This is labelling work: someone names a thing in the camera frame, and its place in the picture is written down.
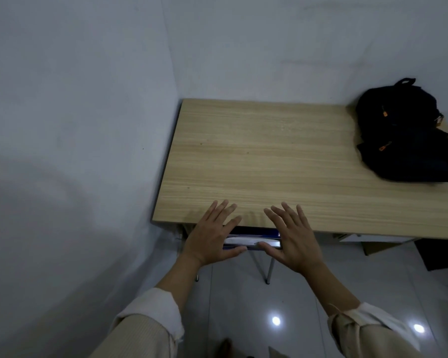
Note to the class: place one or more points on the person's left thumb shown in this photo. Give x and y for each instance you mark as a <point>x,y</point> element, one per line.
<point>236,251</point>

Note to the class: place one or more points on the person's left hand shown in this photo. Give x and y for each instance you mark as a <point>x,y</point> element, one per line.
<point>207,238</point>

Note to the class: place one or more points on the person's right middle finger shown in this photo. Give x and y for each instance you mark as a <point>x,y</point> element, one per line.
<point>281,216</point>

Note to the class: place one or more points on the person's left forearm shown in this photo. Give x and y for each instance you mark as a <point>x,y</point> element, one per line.
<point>153,316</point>

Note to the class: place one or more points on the black backpack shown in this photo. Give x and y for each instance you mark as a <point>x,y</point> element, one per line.
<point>403,137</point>

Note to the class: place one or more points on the blue chair with metal legs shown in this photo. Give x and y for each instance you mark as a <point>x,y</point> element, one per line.
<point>252,236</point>

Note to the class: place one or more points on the person's right little finger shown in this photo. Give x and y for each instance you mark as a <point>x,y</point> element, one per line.
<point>302,218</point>

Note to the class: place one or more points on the person's right thumb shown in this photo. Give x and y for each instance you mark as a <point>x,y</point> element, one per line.
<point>270,247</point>

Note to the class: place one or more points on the person's left little finger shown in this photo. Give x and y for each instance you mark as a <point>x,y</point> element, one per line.
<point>209,210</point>

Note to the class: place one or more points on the person's right forearm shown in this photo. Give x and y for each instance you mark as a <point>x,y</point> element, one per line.
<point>351,316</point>

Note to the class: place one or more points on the person's left middle finger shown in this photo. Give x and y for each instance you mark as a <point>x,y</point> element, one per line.
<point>228,213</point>

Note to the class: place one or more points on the person's right hand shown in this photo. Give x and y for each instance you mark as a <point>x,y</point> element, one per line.
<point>296,246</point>

